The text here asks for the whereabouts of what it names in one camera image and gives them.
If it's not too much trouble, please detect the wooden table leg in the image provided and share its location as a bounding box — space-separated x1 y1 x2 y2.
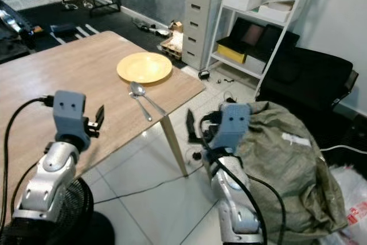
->
160 115 189 178

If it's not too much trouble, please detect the long silver metal spoon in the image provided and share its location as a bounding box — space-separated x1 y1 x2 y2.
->
131 81 169 116

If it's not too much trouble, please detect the short silver metal spoon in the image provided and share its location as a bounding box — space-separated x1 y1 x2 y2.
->
130 89 153 123

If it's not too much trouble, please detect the yellow round plate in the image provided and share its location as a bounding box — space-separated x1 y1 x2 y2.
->
116 52 173 84

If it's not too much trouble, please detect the white metal shelf rack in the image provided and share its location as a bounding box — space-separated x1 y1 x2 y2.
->
206 0 314 96

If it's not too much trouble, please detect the black and yellow box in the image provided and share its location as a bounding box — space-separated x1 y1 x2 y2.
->
216 37 248 65

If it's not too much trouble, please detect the brown cardboard box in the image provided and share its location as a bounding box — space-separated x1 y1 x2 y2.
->
160 21 186 60

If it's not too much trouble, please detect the grey-green woven sack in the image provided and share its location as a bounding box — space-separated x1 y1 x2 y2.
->
222 101 337 244

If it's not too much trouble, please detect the small dark flat box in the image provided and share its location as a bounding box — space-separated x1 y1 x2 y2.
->
49 22 77 35

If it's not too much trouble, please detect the white drawer cabinet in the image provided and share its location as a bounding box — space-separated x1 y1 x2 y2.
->
183 0 225 72

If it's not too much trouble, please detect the black open case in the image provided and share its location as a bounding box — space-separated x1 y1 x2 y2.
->
231 17 300 67

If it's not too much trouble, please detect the black armchair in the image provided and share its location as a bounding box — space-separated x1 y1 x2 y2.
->
255 46 360 115

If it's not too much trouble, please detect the flat white box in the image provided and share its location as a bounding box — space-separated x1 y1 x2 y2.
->
257 0 294 24

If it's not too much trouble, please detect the white plastic bag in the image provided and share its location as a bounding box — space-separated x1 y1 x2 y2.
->
327 164 367 245

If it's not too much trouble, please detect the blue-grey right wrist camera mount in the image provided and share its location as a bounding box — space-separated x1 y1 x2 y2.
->
210 103 251 153

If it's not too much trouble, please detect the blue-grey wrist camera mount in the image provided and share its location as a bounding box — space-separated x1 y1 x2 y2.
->
210 103 251 153
53 90 87 141

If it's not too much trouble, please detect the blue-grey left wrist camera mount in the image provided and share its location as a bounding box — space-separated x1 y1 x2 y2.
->
53 90 87 141

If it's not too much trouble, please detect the black floor cable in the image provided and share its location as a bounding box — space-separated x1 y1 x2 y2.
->
94 156 208 205

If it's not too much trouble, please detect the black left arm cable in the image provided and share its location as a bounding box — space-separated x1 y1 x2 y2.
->
2 95 56 228

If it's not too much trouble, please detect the black machine frame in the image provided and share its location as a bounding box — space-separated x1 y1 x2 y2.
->
0 0 36 49

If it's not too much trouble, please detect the white floor cable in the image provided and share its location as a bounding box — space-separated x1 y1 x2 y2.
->
318 143 367 155

